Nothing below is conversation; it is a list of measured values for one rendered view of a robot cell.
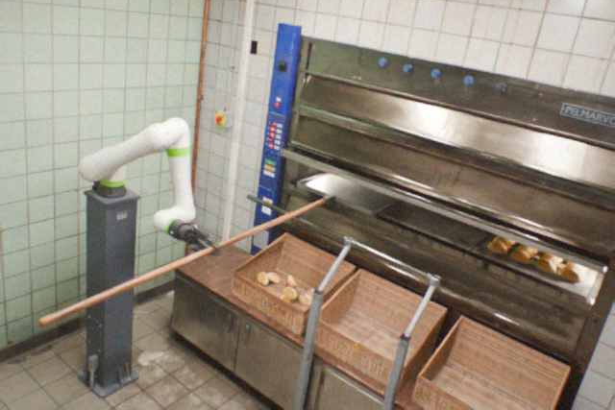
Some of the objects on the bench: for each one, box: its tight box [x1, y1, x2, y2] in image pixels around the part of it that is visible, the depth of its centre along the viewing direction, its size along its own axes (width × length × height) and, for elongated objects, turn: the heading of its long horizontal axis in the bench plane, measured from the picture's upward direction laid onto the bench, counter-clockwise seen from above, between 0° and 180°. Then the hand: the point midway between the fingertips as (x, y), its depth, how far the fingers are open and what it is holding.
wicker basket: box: [230, 233, 356, 336], centre depth 302 cm, size 49×56×28 cm
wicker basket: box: [314, 269, 448, 394], centre depth 271 cm, size 49×56×28 cm
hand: (212, 248), depth 229 cm, fingers closed on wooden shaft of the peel, 3 cm apart
